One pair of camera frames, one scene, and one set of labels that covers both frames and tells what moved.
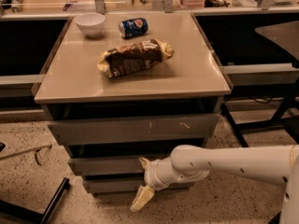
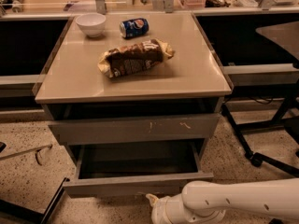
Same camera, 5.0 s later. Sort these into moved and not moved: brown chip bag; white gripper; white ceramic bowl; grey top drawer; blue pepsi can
Moved: white gripper
Not moved: white ceramic bowl; brown chip bag; grey top drawer; blue pepsi can
